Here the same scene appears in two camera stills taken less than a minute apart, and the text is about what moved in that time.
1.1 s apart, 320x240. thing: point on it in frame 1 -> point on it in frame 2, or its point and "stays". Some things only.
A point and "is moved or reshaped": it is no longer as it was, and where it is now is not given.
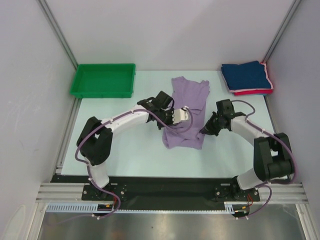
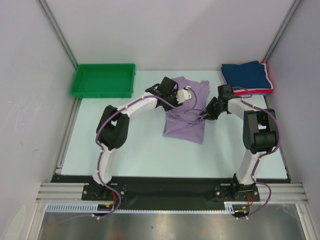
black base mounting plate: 165,192 stays
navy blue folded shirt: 250,75 stays
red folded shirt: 269,92 stays
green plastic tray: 103,80 stays
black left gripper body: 166,116 -> 171,98
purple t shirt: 192,95 is moved or reshaped
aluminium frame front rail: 281,193 stays
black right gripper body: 214,125 -> 214,109
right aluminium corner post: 293,8 stays
